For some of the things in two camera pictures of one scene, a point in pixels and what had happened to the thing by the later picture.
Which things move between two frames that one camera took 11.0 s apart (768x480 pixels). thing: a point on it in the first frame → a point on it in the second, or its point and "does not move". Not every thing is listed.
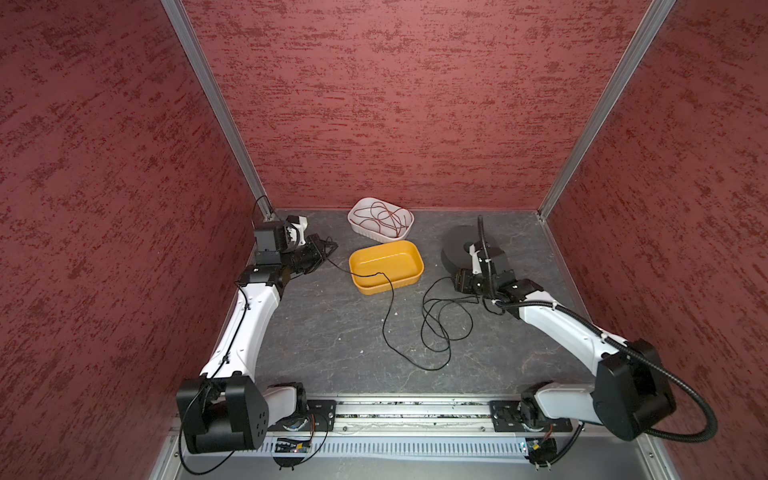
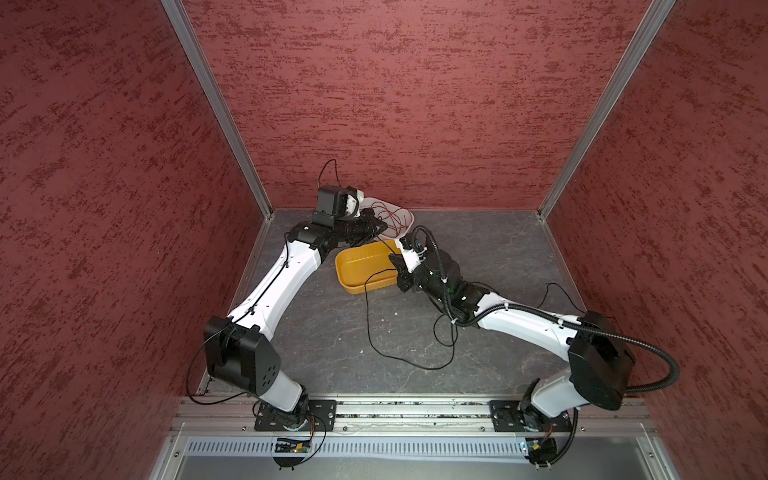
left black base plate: x=320 y=416 does not move
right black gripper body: x=473 y=284 → x=421 y=279
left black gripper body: x=307 y=257 → x=358 y=230
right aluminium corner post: x=632 y=56 does not move
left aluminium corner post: x=216 y=94 does not move
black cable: x=390 y=311 → x=453 y=323
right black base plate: x=507 y=416 does not move
